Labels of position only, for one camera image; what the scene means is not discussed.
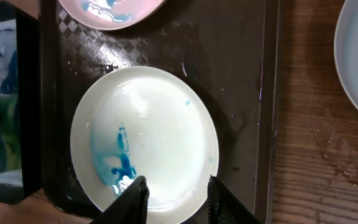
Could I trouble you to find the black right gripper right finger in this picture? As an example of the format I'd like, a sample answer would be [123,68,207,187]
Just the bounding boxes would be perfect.
[207,176,261,224]

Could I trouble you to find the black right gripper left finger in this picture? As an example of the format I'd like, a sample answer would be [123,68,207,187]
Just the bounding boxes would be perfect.
[89,175,150,224]

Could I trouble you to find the white plate two smears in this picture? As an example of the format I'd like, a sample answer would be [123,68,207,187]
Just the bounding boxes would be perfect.
[70,66,219,223]

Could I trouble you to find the green yellow sponge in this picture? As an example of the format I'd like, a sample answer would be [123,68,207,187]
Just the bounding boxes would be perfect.
[0,95,22,175]

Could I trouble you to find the white plate streak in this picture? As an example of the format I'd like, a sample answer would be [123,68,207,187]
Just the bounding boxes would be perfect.
[59,0,166,30]

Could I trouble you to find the dark brown serving tray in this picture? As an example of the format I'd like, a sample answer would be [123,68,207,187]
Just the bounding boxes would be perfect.
[39,0,283,223]

